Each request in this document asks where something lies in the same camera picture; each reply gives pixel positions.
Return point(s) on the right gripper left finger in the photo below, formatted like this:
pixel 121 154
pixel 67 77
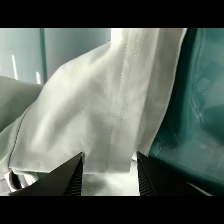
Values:
pixel 63 180

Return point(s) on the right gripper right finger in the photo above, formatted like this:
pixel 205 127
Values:
pixel 160 181

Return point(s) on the white shirt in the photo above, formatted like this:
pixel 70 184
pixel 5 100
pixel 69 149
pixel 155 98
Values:
pixel 93 110

